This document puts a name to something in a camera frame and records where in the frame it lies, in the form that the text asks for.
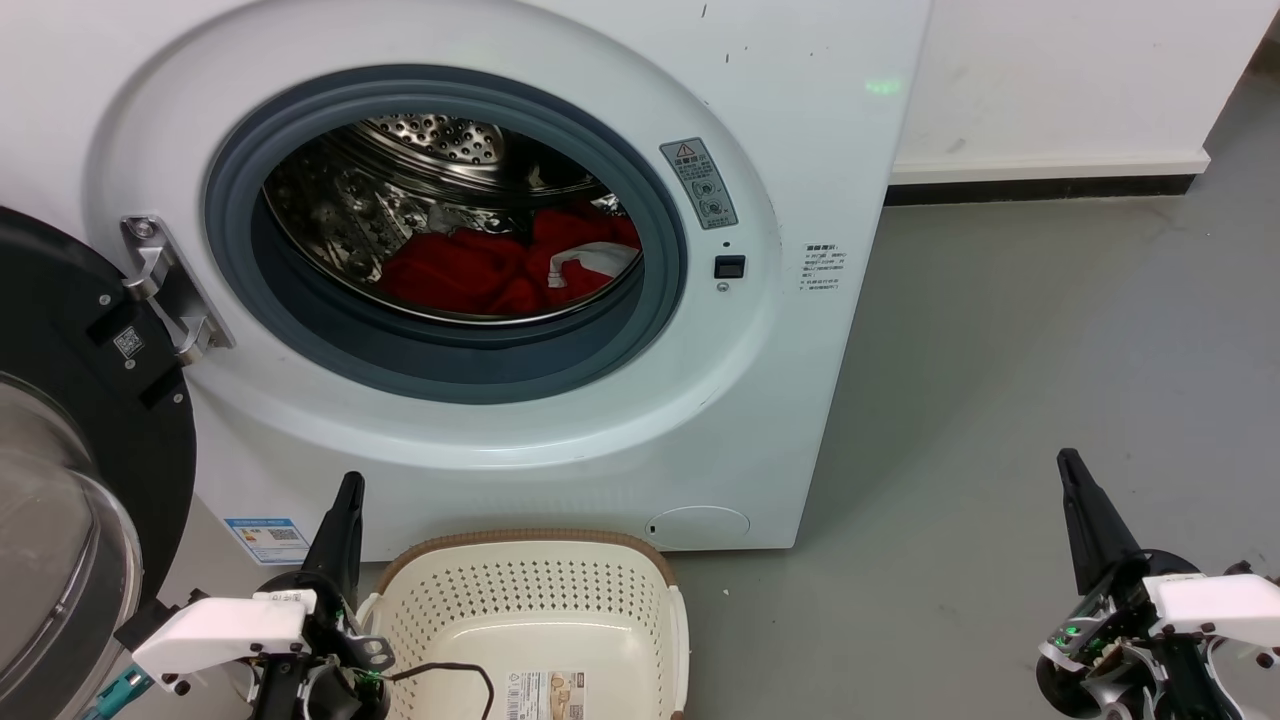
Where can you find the grey rubber door gasket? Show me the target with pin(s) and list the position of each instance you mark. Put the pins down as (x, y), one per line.
(450, 370)

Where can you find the stainless steel washing machine drum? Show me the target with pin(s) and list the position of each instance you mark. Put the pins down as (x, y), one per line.
(340, 210)

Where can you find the round white filter cover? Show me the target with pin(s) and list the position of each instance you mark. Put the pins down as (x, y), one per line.
(697, 528)

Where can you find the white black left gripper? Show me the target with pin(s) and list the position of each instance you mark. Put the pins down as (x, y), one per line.
(215, 630)

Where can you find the white front-load washing machine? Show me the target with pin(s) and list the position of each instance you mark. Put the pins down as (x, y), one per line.
(780, 400)

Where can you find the silver metal door hinge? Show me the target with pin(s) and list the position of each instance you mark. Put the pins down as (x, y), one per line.
(165, 280)

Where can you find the cream perforated laundry basket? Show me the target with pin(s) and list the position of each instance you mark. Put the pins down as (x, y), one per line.
(520, 600)

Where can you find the black door latch socket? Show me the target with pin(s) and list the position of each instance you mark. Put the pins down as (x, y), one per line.
(730, 267)

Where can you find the red and white garment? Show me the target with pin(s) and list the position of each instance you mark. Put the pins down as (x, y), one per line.
(450, 275)

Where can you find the blue white energy label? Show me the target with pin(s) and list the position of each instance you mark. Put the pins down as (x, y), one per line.
(268, 541)

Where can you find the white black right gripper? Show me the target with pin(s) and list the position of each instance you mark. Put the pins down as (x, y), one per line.
(1220, 605)

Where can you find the black washer door with glass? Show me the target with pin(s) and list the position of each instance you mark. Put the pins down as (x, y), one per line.
(60, 330)

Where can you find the black wall baseboard strip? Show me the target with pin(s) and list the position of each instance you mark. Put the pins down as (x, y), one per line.
(1040, 189)

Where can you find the grey warning sticker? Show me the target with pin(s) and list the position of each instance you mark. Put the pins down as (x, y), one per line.
(698, 183)

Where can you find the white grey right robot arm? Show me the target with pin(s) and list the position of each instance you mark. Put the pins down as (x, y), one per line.
(1065, 690)

